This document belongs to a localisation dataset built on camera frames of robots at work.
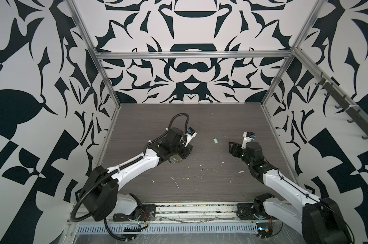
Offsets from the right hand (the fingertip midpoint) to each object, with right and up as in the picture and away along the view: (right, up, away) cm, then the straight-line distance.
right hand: (234, 142), depth 86 cm
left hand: (-24, 0, -4) cm, 24 cm away
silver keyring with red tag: (-32, -6, -12) cm, 35 cm away
